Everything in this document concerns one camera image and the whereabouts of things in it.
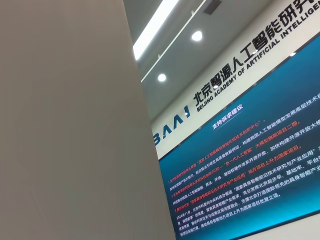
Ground long linear ceiling light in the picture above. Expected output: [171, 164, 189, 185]
[132, 0, 208, 61]

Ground large blue display screen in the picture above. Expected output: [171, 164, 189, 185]
[158, 33, 320, 240]

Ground dark ceiling air vent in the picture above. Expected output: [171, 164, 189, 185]
[202, 0, 223, 15]

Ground blue BAAI wall logo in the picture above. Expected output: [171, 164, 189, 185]
[152, 104, 191, 147]

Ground black wall sign lettering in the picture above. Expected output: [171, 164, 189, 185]
[193, 0, 320, 113]

